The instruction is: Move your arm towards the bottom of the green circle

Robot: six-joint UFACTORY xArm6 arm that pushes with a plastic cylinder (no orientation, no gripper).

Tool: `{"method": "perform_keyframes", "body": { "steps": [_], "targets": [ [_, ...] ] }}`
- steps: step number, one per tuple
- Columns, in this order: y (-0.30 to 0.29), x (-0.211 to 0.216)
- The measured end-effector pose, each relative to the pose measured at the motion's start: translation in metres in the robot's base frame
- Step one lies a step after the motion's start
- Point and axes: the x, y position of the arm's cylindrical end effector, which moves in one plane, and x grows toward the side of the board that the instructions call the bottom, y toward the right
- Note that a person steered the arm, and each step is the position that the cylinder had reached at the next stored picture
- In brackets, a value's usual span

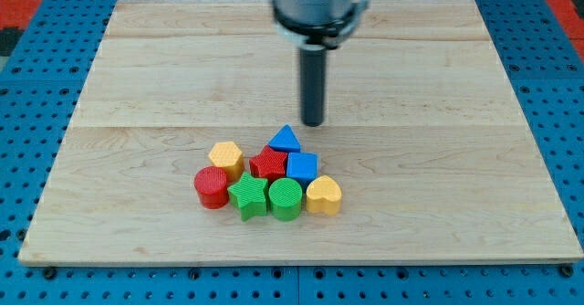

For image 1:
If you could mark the blue triangle block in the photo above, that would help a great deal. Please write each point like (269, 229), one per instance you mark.
(285, 141)

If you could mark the blue square block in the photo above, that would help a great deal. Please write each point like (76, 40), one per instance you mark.
(302, 167)

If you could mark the red star block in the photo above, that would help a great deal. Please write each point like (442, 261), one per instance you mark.
(269, 164)

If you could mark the green cylinder block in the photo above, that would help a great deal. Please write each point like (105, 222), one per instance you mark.
(285, 197)

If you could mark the yellow heart block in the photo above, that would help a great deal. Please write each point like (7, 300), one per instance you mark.
(324, 195)

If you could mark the green star block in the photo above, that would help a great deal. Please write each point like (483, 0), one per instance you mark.
(248, 196)

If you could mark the yellow hexagon block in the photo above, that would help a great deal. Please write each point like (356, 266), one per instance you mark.
(228, 157)

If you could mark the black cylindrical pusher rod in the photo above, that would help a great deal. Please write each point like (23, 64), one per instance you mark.
(312, 85)

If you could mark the red cylinder block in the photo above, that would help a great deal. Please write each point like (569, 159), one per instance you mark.
(210, 184)

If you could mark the light wooden board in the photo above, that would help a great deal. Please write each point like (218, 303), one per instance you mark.
(424, 135)

